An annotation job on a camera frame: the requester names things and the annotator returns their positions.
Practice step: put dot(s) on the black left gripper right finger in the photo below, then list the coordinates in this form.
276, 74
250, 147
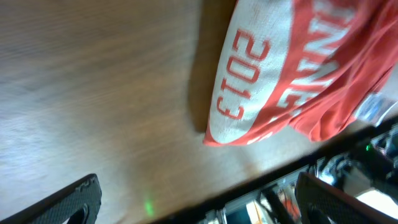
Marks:
320, 202

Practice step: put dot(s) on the orange polo shirt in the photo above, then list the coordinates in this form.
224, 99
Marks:
313, 65

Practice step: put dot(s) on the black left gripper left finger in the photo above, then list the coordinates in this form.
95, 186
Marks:
78, 203

